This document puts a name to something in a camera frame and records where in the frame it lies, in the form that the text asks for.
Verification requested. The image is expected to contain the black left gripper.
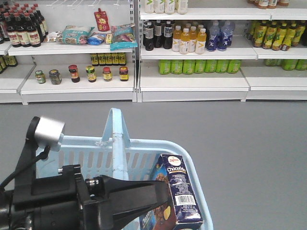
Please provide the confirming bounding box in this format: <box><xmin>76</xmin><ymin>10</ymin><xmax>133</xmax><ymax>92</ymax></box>
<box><xmin>0</xmin><ymin>165</ymin><xmax>113</xmax><ymax>230</ymax></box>

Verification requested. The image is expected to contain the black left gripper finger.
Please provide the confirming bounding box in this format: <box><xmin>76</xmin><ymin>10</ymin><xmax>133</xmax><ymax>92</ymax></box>
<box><xmin>85</xmin><ymin>175</ymin><xmax>169</xmax><ymax>228</ymax></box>

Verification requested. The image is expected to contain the teal snack bag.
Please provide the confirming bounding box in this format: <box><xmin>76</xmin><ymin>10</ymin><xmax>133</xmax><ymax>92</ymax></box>
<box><xmin>110</xmin><ymin>23</ymin><xmax>138</xmax><ymax>51</ymax></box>

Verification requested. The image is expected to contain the white blue snack bag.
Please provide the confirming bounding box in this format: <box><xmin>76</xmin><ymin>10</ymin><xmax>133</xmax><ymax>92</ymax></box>
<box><xmin>56</xmin><ymin>25</ymin><xmax>94</xmax><ymax>45</ymax></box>

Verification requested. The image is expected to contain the dark blue Chocofella cookie box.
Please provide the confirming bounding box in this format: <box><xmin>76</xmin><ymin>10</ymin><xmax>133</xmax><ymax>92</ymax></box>
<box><xmin>139</xmin><ymin>154</ymin><xmax>203</xmax><ymax>230</ymax></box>

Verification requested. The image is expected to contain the red spout pouch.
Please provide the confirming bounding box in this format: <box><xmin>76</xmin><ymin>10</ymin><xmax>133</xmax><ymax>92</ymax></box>
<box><xmin>94</xmin><ymin>8</ymin><xmax>110</xmax><ymax>32</ymax></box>

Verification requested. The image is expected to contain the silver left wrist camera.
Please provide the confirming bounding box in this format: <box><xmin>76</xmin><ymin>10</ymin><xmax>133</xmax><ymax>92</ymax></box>
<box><xmin>34</xmin><ymin>116</ymin><xmax>65</xmax><ymax>151</ymax></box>

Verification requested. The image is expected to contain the white store shelving unit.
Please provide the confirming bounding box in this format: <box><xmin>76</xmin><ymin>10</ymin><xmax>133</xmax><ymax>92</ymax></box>
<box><xmin>0</xmin><ymin>0</ymin><xmax>307</xmax><ymax>104</ymax></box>

